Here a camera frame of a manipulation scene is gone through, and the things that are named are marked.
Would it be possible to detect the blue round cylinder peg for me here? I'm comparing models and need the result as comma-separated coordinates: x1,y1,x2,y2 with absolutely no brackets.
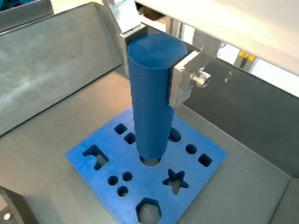
127,32,187,160

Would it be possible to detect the yellow black post background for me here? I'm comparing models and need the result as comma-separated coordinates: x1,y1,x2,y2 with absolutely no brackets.
234,50,258,73

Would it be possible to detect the blue shape-sorting board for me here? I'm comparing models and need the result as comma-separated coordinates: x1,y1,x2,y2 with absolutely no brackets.
67,108,227,224

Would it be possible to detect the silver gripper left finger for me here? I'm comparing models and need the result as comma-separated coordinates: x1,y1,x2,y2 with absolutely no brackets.
103,0,146,74

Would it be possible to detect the grey metal tray bin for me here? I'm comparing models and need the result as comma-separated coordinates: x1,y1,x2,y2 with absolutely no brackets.
0,0,299,224

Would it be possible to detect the black object bottom left corner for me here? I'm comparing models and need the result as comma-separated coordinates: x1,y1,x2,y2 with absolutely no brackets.
0,186,39,224

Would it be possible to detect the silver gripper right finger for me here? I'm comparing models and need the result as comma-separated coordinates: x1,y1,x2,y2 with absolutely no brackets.
170,30,222,109

